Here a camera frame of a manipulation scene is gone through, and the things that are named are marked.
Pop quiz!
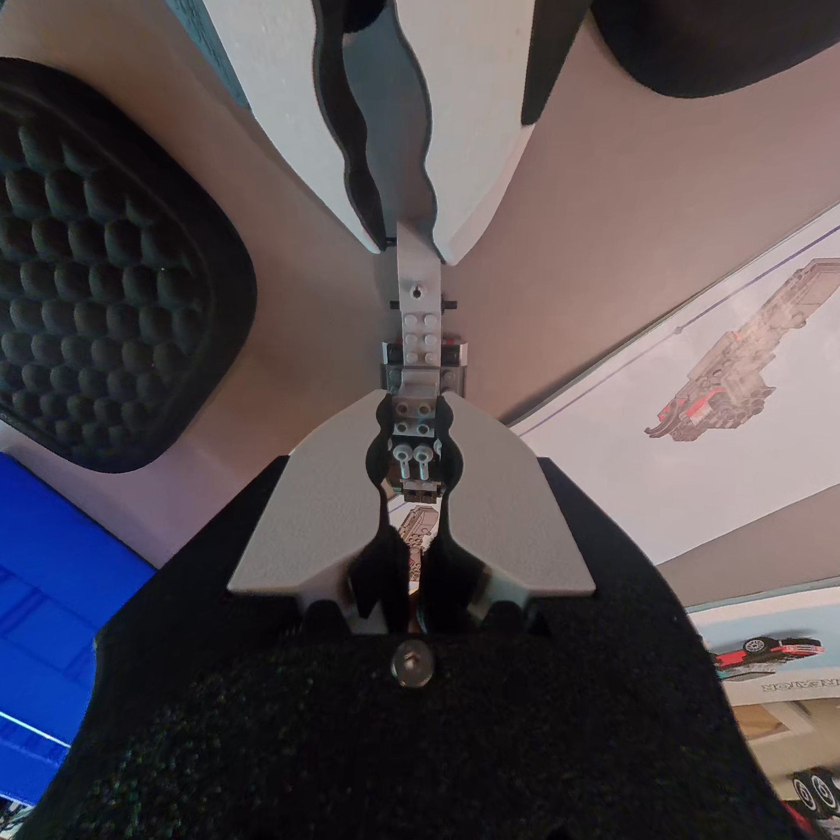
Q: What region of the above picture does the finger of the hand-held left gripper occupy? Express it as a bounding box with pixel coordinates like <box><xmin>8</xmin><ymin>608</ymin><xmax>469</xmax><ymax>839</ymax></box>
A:
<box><xmin>203</xmin><ymin>0</ymin><xmax>388</xmax><ymax>255</ymax></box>
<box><xmin>394</xmin><ymin>0</ymin><xmax>536</xmax><ymax>266</ymax></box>

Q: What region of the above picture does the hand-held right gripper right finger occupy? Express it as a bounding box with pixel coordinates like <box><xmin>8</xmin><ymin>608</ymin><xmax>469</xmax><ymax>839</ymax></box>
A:
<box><xmin>420</xmin><ymin>392</ymin><xmax>597</xmax><ymax>634</ymax></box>

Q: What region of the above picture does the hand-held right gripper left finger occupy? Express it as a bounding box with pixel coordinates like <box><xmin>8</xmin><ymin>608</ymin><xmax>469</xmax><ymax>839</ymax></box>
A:
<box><xmin>228</xmin><ymin>391</ymin><xmax>408</xmax><ymax>634</ymax></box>

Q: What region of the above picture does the grey toy brick window frame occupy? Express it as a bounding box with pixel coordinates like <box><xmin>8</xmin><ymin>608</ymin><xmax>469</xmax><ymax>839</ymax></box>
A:
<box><xmin>392</xmin><ymin>399</ymin><xmax>439</xmax><ymax>439</ymax></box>

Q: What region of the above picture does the grey toy brick slope panel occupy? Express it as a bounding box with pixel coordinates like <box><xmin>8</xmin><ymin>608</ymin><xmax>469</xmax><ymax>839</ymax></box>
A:
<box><xmin>397</xmin><ymin>367</ymin><xmax>442</xmax><ymax>403</ymax></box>

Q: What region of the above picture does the toy brick truck model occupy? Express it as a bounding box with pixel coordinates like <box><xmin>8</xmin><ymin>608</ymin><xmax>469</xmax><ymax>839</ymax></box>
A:
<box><xmin>379</xmin><ymin>222</ymin><xmax>472</xmax><ymax>506</ymax></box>

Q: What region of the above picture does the step-page instruction booklet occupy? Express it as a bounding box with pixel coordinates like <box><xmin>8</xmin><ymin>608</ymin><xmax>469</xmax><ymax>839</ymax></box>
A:
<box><xmin>387</xmin><ymin>203</ymin><xmax>840</xmax><ymax>595</ymax></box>

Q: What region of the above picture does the large blue plastic bin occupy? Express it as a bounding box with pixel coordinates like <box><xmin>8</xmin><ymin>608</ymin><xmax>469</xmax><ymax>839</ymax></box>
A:
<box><xmin>0</xmin><ymin>453</ymin><xmax>160</xmax><ymax>809</ymax></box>

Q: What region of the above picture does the car-cover instruction booklet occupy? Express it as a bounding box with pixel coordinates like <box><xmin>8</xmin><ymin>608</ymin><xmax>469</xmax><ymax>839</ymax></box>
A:
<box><xmin>686</xmin><ymin>577</ymin><xmax>840</xmax><ymax>708</ymax></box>

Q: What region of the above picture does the toy brick set box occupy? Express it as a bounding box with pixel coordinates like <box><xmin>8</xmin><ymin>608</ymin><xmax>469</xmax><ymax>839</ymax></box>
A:
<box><xmin>728</xmin><ymin>682</ymin><xmax>840</xmax><ymax>840</ymax></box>

